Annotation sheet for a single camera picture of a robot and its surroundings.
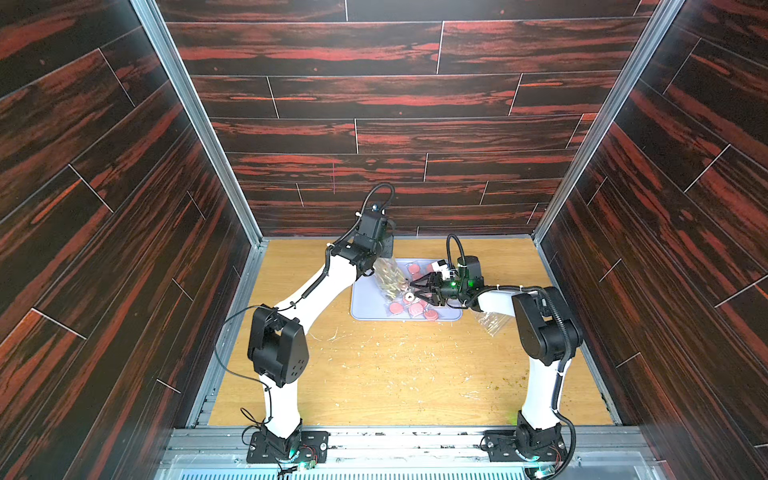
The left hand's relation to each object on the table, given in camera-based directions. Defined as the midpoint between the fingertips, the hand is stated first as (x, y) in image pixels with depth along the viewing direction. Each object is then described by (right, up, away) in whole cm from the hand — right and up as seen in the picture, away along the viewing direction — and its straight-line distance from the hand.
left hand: (385, 237), depth 88 cm
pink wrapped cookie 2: (+11, -10, +21) cm, 25 cm away
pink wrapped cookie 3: (+15, -24, +8) cm, 30 cm away
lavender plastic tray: (-6, -22, +13) cm, 26 cm away
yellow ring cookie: (+8, -19, +10) cm, 23 cm away
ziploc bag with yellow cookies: (+2, -13, +11) cm, 17 cm away
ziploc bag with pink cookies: (+34, -26, +5) cm, 43 cm away
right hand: (+10, -15, +8) cm, 20 cm away
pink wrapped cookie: (+4, -23, +11) cm, 26 cm away
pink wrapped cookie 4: (+10, -23, +10) cm, 27 cm away
